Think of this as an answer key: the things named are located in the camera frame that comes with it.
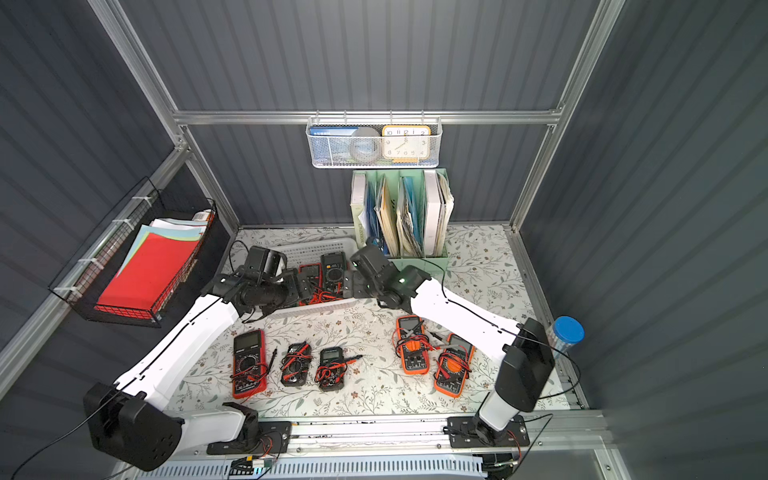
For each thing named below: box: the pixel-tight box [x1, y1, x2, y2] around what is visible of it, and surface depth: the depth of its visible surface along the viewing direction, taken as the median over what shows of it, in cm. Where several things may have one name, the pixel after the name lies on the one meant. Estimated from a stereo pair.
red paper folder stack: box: [95, 218, 208, 313], surface depth 75 cm
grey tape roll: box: [349, 126, 381, 163], surface depth 89 cm
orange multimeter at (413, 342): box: [396, 315, 430, 375], surface depth 86 cm
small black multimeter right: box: [314, 346, 363, 392], surface depth 83 cm
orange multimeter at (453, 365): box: [433, 333, 476, 398], surface depth 82 cm
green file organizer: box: [350, 168, 455, 271], surface depth 99 cm
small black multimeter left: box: [280, 341, 313, 387], surface depth 84 cm
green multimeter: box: [320, 252, 346, 297], surface depth 101 cm
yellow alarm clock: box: [381, 125, 432, 163], surface depth 90 cm
